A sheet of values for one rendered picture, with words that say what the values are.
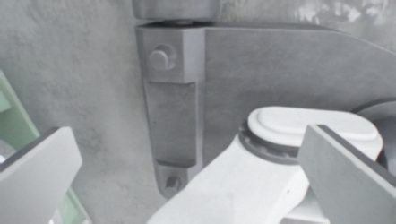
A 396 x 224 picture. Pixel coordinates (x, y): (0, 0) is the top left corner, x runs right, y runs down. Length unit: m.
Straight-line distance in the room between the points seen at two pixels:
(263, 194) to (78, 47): 0.71
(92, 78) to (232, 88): 0.52
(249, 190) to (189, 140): 0.27
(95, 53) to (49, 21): 0.17
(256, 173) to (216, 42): 0.27
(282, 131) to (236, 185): 0.11
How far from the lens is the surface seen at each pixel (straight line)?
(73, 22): 0.80
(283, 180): 0.33
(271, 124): 0.36
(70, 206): 1.36
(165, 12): 0.43
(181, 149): 0.56
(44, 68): 0.94
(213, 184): 0.30
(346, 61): 0.50
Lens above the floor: 0.61
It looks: 60 degrees down
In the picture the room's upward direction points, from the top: 159 degrees counter-clockwise
